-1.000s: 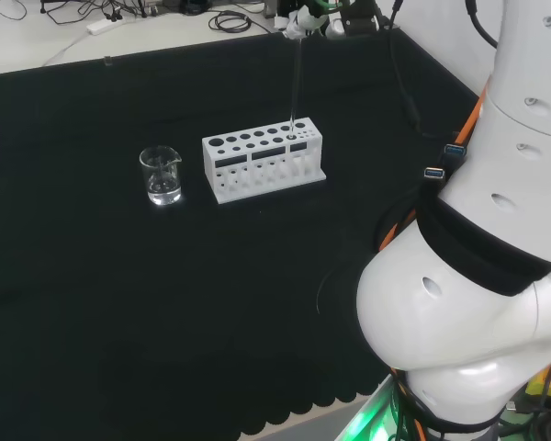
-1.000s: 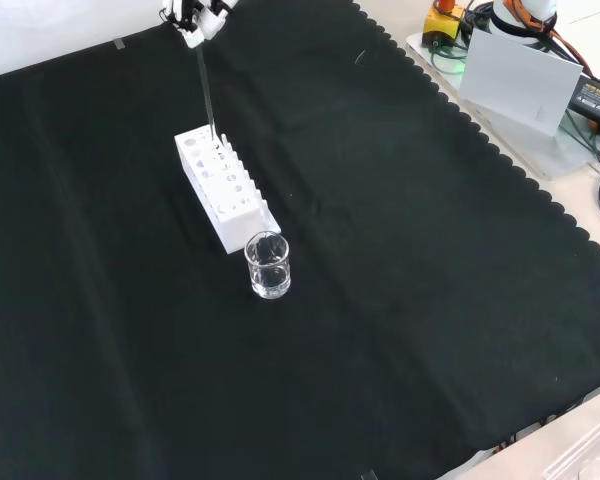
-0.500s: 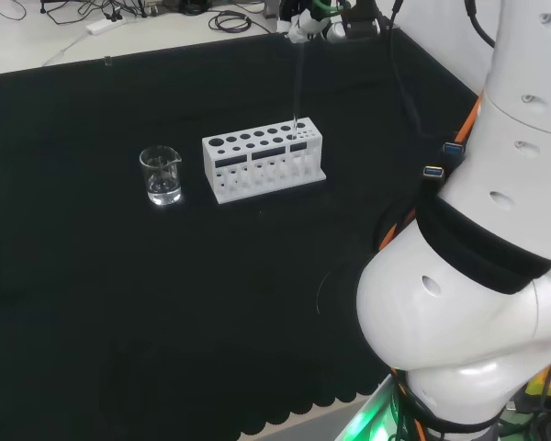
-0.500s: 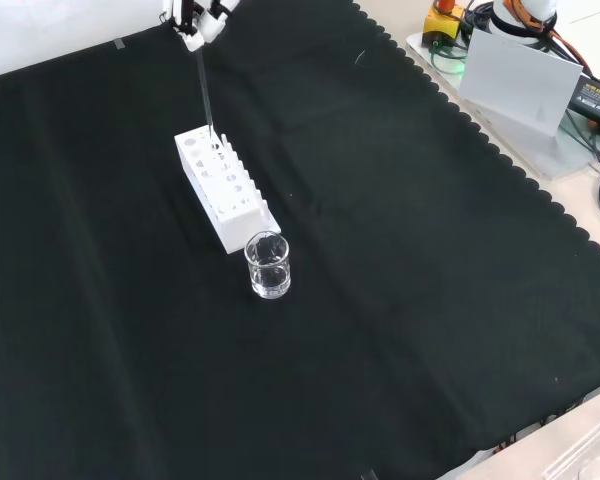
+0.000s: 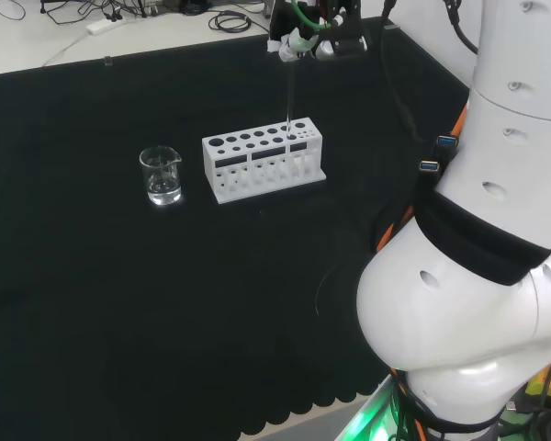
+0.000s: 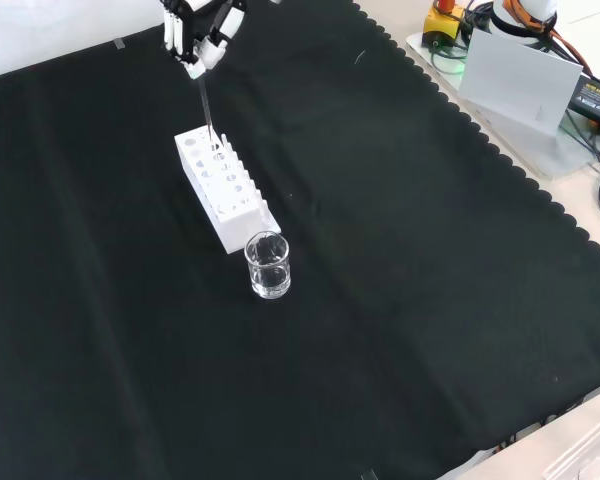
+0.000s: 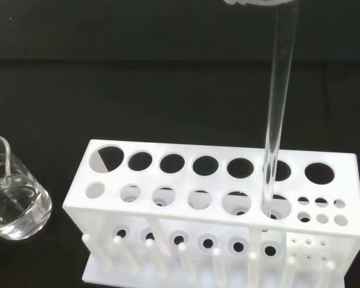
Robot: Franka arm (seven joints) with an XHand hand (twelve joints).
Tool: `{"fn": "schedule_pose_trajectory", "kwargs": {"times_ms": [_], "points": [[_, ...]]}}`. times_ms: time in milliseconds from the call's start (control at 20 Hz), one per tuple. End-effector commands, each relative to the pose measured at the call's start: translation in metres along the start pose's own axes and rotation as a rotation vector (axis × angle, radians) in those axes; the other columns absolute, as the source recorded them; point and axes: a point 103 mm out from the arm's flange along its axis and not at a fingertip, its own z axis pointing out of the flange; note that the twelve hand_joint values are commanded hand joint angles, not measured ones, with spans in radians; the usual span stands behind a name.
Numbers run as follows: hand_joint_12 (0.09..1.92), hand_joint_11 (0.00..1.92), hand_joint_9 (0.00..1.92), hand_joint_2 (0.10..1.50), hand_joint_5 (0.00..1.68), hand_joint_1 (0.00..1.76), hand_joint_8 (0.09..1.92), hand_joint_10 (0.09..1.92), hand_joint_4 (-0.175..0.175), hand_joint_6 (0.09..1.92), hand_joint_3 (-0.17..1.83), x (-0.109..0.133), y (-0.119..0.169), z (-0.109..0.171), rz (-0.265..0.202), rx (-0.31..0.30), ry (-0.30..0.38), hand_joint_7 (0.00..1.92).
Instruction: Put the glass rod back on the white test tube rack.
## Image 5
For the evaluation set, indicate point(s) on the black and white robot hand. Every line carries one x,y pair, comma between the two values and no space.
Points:
282,23

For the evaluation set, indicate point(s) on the clear glass rod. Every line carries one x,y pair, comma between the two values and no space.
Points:
289,101

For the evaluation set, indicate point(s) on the white test tube rack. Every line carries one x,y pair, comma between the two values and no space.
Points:
257,158

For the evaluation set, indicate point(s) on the grey cloth clip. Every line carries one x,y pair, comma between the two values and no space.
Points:
391,27
108,60

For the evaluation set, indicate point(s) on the white power strip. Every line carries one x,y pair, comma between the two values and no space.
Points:
104,26

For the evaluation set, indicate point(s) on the small clear glass beaker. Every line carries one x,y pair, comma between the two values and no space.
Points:
164,181

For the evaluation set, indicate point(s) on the blue plug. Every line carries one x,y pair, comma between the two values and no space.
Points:
446,141
429,166

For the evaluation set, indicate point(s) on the thin loose thread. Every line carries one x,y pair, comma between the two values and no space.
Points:
318,298

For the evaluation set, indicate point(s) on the black bench cloth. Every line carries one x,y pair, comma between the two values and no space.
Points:
165,285

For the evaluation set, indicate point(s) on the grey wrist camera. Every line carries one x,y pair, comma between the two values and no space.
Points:
344,49

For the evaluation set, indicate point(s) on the grey metal base plate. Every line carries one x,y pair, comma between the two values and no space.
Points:
367,420

